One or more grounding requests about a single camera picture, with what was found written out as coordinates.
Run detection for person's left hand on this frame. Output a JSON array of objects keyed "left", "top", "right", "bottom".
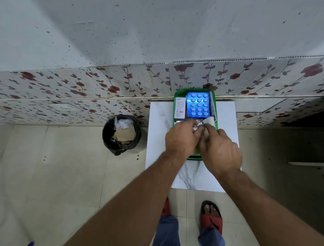
[{"left": 165, "top": 119, "right": 204, "bottom": 163}]

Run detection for person's right hand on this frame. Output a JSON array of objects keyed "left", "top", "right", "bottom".
[{"left": 197, "top": 123, "right": 243, "bottom": 176}]

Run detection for white paper medicine packet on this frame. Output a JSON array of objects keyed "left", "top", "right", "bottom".
[{"left": 194, "top": 117, "right": 216, "bottom": 132}]

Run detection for person's left forearm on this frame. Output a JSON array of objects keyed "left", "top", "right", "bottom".
[{"left": 64, "top": 152, "right": 188, "bottom": 246}]

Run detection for person's right forearm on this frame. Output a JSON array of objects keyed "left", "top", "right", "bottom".
[{"left": 216, "top": 167, "right": 324, "bottom": 246}]

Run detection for white medicine carton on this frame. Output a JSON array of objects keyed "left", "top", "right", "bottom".
[{"left": 209, "top": 98, "right": 218, "bottom": 122}]

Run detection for blue tablet blister pack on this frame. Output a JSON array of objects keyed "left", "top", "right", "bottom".
[{"left": 186, "top": 92, "right": 211, "bottom": 118}]

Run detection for white green medicine box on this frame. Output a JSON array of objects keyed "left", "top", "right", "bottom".
[{"left": 174, "top": 97, "right": 187, "bottom": 120}]

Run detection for green plastic tray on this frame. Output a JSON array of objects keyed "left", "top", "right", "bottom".
[{"left": 173, "top": 88, "right": 219, "bottom": 161}]

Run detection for person's right foot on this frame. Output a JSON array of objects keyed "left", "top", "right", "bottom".
[{"left": 204, "top": 204, "right": 221, "bottom": 218}]

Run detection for brown cardboard piece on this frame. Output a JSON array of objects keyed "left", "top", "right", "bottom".
[{"left": 114, "top": 124, "right": 136, "bottom": 142}]

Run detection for red black left sandal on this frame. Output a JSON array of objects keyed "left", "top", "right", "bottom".
[{"left": 161, "top": 197, "right": 172, "bottom": 217}]

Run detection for red black sandal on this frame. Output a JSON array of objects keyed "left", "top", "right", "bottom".
[
  {"left": 161, "top": 197, "right": 172, "bottom": 217},
  {"left": 200, "top": 200, "right": 223, "bottom": 235}
]

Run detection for crumpled white plastic bag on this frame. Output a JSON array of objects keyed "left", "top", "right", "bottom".
[{"left": 114, "top": 117, "right": 134, "bottom": 131}]

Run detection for red black right sandal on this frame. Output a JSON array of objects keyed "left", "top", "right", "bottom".
[{"left": 200, "top": 200, "right": 223, "bottom": 235}]

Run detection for bin with black bag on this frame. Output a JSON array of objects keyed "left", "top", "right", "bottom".
[{"left": 102, "top": 115, "right": 148, "bottom": 156}]

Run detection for person's blue jeans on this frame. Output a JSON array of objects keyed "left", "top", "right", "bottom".
[{"left": 152, "top": 216, "right": 226, "bottom": 246}]

